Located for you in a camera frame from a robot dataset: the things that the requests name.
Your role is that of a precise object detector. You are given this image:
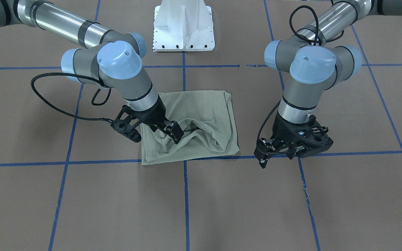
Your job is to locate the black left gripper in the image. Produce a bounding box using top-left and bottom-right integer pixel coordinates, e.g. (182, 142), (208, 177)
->
(254, 113), (306, 169)

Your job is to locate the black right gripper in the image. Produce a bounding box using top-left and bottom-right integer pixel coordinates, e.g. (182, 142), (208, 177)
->
(132, 96), (185, 144)

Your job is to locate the olive green long-sleeve shirt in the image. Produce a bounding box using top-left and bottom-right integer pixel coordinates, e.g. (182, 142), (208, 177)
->
(141, 90), (239, 165)

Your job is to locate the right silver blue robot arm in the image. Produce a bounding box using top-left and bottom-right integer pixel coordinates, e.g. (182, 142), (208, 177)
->
(0, 0), (184, 143)

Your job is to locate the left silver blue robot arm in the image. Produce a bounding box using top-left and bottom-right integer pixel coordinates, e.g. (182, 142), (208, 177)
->
(254, 0), (402, 168)

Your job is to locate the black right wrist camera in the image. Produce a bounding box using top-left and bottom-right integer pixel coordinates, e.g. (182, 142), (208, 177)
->
(111, 105), (142, 143)

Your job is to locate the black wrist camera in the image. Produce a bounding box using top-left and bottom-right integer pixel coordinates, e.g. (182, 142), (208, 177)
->
(111, 105), (142, 143)
(296, 115), (334, 158)

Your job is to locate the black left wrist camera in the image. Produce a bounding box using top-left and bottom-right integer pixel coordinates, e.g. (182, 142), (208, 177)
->
(296, 115), (334, 158)

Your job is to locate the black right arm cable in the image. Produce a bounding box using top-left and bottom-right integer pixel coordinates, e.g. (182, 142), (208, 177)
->
(31, 73), (116, 123)

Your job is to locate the white pedestal column with base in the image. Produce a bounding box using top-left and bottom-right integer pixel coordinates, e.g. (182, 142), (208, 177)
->
(152, 0), (215, 52)

